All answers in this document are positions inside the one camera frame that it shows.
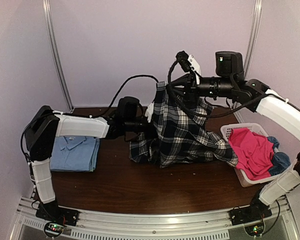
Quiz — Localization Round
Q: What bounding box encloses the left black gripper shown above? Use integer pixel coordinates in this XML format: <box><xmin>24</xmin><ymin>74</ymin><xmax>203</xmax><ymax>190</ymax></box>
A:
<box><xmin>124</xmin><ymin>115</ymin><xmax>171</xmax><ymax>139</ymax></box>

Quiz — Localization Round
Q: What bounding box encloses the folded light blue shirt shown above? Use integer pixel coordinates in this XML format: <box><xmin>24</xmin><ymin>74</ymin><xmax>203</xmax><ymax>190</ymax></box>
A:
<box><xmin>50</xmin><ymin>136</ymin><xmax>100</xmax><ymax>172</ymax></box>

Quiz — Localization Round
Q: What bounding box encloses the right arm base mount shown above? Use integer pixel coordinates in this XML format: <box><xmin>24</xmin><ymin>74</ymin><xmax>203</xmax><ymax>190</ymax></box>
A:
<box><xmin>228</xmin><ymin>205</ymin><xmax>272</xmax><ymax>226</ymax></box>

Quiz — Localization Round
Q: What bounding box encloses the right black cable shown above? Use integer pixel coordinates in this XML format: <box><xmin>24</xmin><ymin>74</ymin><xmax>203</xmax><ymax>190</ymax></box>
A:
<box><xmin>167</xmin><ymin>59</ymin><xmax>266</xmax><ymax>118</ymax></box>

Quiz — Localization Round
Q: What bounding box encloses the pink shirt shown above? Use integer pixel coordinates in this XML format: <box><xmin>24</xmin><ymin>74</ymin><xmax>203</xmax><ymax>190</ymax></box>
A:
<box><xmin>228</xmin><ymin>128</ymin><xmax>274</xmax><ymax>181</ymax></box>

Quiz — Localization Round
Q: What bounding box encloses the aluminium frame post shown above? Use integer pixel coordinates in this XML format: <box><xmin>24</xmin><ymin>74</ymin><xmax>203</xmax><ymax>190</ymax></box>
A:
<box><xmin>244</xmin><ymin>0</ymin><xmax>263</xmax><ymax>79</ymax></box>
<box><xmin>42</xmin><ymin>0</ymin><xmax>74</xmax><ymax>111</ymax></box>

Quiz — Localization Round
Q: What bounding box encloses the left round circuit board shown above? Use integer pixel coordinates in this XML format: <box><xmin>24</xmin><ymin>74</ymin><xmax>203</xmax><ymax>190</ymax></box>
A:
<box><xmin>43</xmin><ymin>221</ymin><xmax>65</xmax><ymax>238</ymax></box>

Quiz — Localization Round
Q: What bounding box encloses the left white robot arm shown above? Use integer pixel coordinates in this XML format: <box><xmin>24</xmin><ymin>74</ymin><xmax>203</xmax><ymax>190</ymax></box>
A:
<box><xmin>20</xmin><ymin>96</ymin><xmax>155</xmax><ymax>222</ymax></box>

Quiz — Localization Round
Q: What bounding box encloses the black cable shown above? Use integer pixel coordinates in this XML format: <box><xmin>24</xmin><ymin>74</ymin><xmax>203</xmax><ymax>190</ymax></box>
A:
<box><xmin>97</xmin><ymin>74</ymin><xmax>160</xmax><ymax>118</ymax></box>
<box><xmin>167</xmin><ymin>59</ymin><xmax>266</xmax><ymax>118</ymax></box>

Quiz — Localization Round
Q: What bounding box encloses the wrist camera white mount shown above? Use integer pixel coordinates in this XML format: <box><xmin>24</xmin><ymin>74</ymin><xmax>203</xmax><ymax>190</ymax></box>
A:
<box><xmin>144</xmin><ymin>102</ymin><xmax>155</xmax><ymax>123</ymax></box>
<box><xmin>176</xmin><ymin>50</ymin><xmax>201</xmax><ymax>85</ymax></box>

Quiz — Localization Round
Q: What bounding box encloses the blue denim garment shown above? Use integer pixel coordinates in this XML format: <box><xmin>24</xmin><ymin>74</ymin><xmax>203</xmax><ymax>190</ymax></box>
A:
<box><xmin>267</xmin><ymin>136</ymin><xmax>291</xmax><ymax>176</ymax></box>

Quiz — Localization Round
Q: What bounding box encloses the round circuit board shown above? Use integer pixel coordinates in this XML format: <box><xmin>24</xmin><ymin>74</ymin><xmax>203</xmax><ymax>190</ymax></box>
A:
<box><xmin>244</xmin><ymin>222</ymin><xmax>265</xmax><ymax>238</ymax></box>
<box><xmin>43</xmin><ymin>221</ymin><xmax>65</xmax><ymax>238</ymax></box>

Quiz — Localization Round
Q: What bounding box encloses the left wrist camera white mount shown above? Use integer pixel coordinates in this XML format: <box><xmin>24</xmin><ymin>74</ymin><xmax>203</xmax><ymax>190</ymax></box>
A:
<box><xmin>144</xmin><ymin>102</ymin><xmax>155</xmax><ymax>123</ymax></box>

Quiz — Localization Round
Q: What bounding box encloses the right aluminium frame post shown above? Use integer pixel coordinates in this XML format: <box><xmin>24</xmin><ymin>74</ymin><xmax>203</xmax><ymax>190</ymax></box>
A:
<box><xmin>244</xmin><ymin>0</ymin><xmax>263</xmax><ymax>79</ymax></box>

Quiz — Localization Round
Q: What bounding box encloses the left black cable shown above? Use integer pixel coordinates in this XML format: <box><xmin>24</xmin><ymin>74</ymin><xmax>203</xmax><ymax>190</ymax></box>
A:
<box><xmin>97</xmin><ymin>74</ymin><xmax>160</xmax><ymax>118</ymax></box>

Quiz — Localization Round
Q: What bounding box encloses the black white plaid shirt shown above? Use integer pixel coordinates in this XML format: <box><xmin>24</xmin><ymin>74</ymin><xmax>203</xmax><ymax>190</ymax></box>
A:
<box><xmin>129</xmin><ymin>81</ymin><xmax>239</xmax><ymax>168</ymax></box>

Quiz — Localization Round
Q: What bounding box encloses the right round circuit board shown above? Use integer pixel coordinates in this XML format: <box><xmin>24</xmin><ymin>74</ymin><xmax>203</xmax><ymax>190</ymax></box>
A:
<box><xmin>244</xmin><ymin>222</ymin><xmax>265</xmax><ymax>238</ymax></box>

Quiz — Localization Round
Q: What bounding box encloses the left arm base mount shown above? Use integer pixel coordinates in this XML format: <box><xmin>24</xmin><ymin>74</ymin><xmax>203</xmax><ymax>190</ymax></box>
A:
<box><xmin>35</xmin><ymin>205</ymin><xmax>79</xmax><ymax>227</ymax></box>

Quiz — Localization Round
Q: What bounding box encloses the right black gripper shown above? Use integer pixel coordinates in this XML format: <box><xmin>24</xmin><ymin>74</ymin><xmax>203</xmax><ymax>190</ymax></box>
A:
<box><xmin>166</xmin><ymin>71</ymin><xmax>236</xmax><ymax>106</ymax></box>

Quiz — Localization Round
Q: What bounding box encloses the white plastic laundry basket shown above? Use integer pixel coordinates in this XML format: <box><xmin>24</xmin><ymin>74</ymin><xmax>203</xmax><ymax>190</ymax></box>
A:
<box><xmin>220</xmin><ymin>123</ymin><xmax>278</xmax><ymax>188</ymax></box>

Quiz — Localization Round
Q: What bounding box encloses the left aluminium frame post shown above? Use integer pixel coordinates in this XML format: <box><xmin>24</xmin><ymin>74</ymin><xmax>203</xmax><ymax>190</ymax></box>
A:
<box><xmin>42</xmin><ymin>0</ymin><xmax>74</xmax><ymax>111</ymax></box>

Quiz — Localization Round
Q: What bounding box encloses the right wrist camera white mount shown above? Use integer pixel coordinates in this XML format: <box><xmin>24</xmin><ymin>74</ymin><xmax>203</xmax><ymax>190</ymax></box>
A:
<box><xmin>176</xmin><ymin>50</ymin><xmax>201</xmax><ymax>85</ymax></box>

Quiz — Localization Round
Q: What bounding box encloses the front aluminium rail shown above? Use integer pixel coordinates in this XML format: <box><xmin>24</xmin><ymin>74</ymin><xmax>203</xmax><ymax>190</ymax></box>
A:
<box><xmin>14</xmin><ymin>194</ymin><xmax>300</xmax><ymax>240</ymax></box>

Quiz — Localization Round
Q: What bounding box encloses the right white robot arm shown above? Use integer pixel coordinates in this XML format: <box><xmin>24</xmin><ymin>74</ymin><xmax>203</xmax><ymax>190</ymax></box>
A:
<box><xmin>167</xmin><ymin>51</ymin><xmax>300</xmax><ymax>221</ymax></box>

